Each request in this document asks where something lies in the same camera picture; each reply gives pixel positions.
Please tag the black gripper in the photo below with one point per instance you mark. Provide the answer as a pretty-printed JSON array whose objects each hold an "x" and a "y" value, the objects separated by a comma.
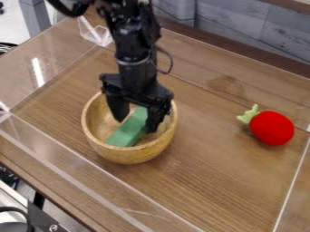
[{"x": 136, "y": 85}]

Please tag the green rectangular stick block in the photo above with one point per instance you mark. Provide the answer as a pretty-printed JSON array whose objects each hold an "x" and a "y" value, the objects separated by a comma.
[{"x": 131, "y": 130}]

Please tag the brown wooden bowl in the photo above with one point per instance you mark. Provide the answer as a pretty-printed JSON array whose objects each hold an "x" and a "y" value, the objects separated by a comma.
[{"x": 99, "y": 125}]

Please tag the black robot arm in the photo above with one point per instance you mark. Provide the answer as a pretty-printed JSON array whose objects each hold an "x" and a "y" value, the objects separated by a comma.
[{"x": 136, "y": 31}]

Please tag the red plush strawberry toy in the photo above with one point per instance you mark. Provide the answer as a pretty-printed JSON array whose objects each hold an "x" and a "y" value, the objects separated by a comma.
[{"x": 270, "y": 126}]

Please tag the black table leg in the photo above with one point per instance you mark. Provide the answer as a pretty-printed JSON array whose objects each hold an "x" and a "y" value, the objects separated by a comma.
[{"x": 39, "y": 200}]

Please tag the clear acrylic tray enclosure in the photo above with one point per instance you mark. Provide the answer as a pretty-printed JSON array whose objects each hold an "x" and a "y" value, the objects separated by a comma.
[{"x": 214, "y": 163}]

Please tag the grey post in background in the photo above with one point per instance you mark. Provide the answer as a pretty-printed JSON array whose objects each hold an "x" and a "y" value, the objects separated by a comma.
[{"x": 35, "y": 16}]

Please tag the black metal bracket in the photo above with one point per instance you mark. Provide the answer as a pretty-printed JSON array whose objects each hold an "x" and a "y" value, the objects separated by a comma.
[{"x": 43, "y": 223}]

